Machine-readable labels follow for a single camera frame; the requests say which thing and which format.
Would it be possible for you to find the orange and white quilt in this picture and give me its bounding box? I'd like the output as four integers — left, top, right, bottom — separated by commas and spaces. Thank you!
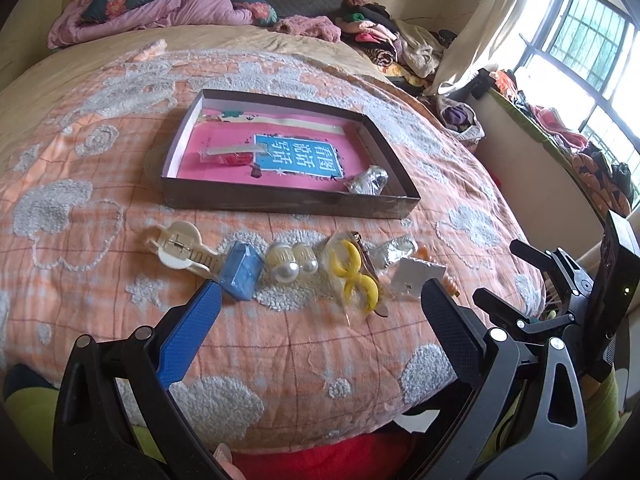
1, 49, 544, 453

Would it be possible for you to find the small blue box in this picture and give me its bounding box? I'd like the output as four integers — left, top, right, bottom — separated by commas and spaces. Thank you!
218, 240, 264, 301

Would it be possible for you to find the clear bag with dark jewelry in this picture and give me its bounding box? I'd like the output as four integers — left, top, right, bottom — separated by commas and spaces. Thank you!
345, 166, 388, 196

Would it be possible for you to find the pink crumpled blanket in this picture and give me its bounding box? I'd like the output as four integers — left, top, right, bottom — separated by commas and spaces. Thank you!
47, 0, 254, 50

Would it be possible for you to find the basket of clothes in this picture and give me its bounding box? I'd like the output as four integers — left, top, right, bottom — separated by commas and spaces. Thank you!
436, 96, 485, 152

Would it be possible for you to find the white earring card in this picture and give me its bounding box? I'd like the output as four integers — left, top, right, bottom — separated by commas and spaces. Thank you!
390, 258, 446, 298

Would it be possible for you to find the silver foil packet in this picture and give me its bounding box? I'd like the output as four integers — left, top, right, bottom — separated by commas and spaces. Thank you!
369, 234, 419, 270

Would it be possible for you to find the pile of clothes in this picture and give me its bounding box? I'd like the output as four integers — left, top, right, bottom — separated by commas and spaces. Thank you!
334, 0, 457, 96

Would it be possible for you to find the cream curtain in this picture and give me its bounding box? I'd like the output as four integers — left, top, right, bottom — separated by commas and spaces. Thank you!
427, 0, 526, 96

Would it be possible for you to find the yellow hair clip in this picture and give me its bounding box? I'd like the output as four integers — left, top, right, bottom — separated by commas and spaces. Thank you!
329, 238, 380, 312

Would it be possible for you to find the dusty pink fuzzy garment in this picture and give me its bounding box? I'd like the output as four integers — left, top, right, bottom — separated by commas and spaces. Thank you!
272, 15, 342, 44

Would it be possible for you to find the barred window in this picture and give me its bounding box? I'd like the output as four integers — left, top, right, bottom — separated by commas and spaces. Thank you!
515, 0, 639, 182

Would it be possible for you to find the shallow brown cardboard box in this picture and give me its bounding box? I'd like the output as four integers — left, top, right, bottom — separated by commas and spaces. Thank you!
160, 89, 420, 219

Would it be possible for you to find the pearl earring pair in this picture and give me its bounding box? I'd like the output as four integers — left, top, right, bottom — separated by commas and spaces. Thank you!
265, 242, 319, 284

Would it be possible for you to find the brown strap wristwatch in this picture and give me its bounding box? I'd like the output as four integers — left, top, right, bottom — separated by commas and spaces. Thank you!
348, 231, 390, 318

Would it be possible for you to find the cream hair claw clip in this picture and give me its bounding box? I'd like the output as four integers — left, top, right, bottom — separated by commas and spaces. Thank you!
146, 220, 222, 280

